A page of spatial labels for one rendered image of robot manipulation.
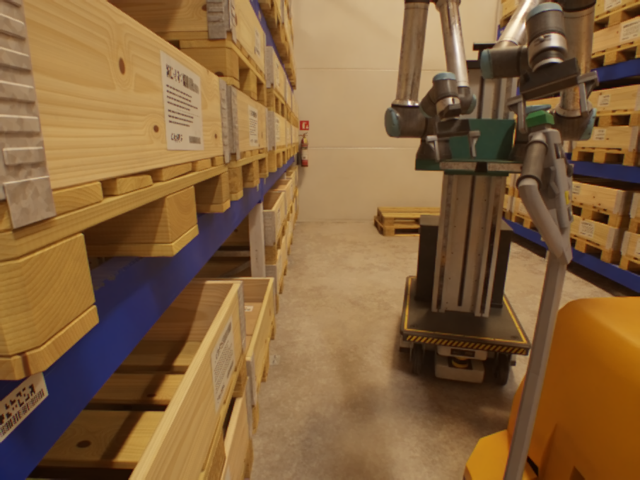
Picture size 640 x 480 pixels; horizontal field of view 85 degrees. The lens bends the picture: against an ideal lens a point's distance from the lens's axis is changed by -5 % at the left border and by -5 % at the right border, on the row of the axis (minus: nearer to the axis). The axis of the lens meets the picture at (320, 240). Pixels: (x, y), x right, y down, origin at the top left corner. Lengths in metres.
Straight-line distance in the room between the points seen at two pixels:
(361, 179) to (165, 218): 5.69
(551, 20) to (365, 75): 5.20
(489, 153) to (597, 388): 1.35
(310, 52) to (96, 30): 5.85
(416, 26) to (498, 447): 1.75
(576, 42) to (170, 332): 1.84
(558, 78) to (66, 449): 1.37
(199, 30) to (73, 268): 0.91
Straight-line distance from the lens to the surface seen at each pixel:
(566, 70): 1.10
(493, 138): 2.20
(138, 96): 0.56
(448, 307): 2.48
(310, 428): 2.00
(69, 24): 0.45
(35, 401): 0.49
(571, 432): 1.29
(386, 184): 6.31
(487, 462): 1.49
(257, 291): 2.10
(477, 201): 2.30
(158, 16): 1.25
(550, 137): 0.86
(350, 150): 6.18
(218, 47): 1.19
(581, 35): 1.87
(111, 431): 0.98
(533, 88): 1.10
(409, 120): 1.95
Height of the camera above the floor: 1.37
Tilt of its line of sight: 15 degrees down
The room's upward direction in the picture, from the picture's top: straight up
